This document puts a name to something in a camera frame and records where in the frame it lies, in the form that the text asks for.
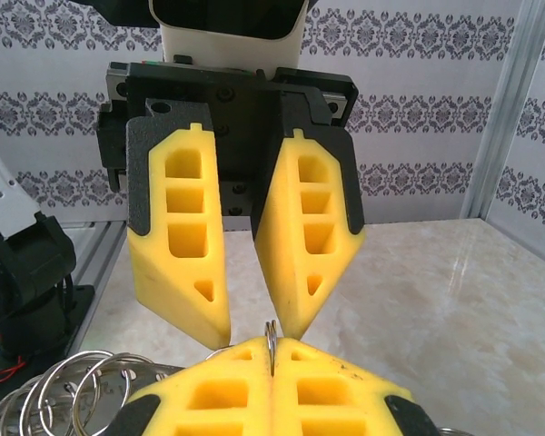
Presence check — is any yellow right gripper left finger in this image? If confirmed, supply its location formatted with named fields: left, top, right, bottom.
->
left=113, top=338, right=274, bottom=436

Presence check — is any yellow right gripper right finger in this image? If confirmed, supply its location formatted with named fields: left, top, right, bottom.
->
left=272, top=337, right=440, bottom=436

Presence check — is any large silver split ring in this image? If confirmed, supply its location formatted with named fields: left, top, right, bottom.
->
left=264, top=319, right=280, bottom=379

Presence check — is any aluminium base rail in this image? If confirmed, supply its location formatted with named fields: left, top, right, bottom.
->
left=70, top=219, right=134, bottom=349

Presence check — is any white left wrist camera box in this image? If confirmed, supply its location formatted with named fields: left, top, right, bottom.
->
left=147, top=0, right=311, bottom=77

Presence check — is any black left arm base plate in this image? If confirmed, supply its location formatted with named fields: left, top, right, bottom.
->
left=49, top=283, right=97, bottom=361

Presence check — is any red wire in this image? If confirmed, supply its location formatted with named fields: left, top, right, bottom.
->
left=0, top=352, right=29, bottom=388

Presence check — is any aluminium frame post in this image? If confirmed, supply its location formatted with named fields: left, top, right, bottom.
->
left=461, top=0, right=545, bottom=224

